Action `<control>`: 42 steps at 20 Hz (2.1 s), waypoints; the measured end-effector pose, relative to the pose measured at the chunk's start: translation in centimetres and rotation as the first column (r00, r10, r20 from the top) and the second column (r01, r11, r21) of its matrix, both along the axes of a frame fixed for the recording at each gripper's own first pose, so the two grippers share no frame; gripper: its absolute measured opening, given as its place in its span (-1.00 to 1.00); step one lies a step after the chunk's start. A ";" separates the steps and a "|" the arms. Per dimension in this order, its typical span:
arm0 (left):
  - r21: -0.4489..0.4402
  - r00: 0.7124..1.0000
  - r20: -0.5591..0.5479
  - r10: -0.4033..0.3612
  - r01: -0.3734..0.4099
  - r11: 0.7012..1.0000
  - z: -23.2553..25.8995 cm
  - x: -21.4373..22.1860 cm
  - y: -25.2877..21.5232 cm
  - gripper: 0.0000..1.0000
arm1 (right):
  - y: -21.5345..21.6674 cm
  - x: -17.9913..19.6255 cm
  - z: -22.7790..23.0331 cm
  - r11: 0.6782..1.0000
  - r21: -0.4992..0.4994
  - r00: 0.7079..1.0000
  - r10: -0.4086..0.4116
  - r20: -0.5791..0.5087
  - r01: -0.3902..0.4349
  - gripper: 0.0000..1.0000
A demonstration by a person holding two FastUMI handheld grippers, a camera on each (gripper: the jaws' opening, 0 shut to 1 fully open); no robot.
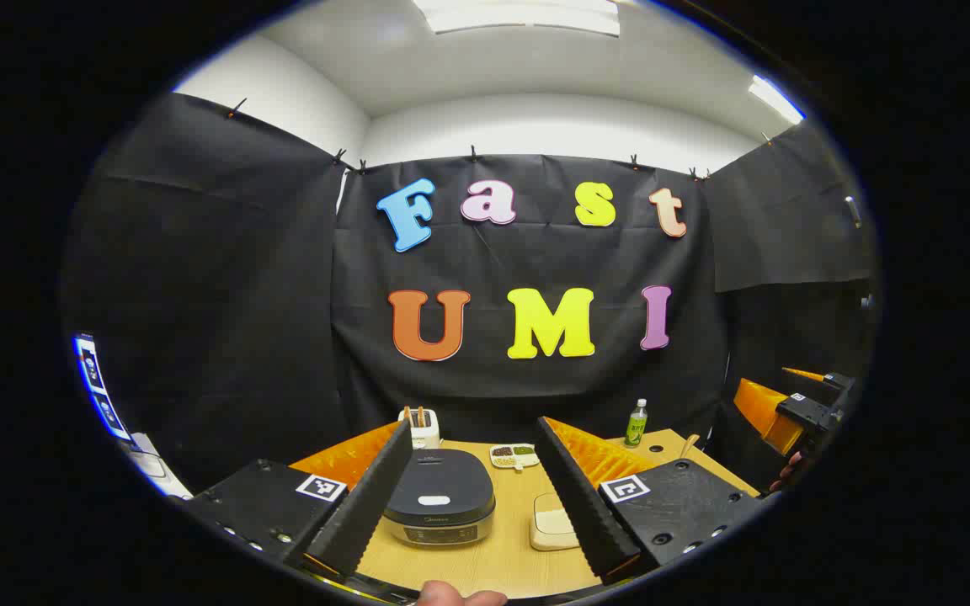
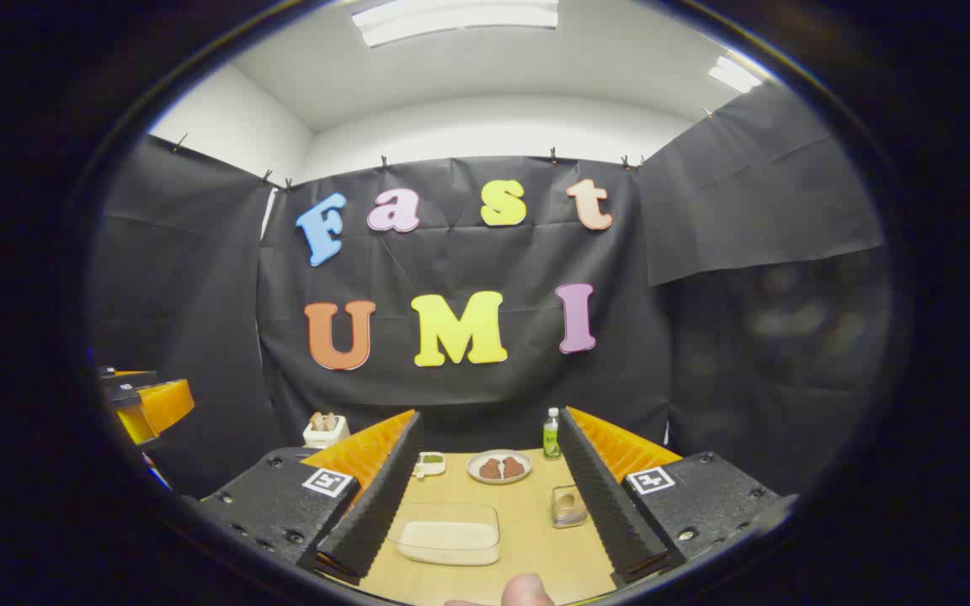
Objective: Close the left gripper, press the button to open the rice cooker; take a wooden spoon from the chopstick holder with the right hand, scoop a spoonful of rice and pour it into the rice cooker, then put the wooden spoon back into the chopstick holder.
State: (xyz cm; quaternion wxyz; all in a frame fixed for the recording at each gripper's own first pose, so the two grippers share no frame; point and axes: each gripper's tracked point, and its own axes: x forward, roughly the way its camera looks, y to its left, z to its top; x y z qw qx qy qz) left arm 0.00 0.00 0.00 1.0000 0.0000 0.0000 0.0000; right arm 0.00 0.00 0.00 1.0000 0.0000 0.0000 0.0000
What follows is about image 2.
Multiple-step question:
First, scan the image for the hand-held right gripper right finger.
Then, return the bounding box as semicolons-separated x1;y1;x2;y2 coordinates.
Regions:
558;407;797;588

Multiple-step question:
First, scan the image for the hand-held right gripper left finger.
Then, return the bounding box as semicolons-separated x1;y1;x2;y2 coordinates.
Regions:
199;410;424;587

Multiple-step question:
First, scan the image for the metal wire chopstick holder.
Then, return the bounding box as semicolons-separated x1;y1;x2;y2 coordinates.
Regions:
552;485;589;529

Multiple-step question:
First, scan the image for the clear container of white rice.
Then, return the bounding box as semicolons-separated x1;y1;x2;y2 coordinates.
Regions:
387;503;502;566

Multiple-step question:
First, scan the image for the white toaster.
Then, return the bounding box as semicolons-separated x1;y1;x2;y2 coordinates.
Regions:
303;412;349;449

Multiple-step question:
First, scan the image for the white round plate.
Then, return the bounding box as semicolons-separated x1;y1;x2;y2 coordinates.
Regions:
466;449;533;485

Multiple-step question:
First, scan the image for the black backdrop cloth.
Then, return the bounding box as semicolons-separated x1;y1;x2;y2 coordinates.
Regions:
89;80;890;497

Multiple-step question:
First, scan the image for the small ceiling light panel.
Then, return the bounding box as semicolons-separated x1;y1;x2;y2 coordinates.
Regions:
708;56;762;93

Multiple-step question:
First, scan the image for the large ceiling light panel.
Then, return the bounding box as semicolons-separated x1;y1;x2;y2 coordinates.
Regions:
352;0;559;47

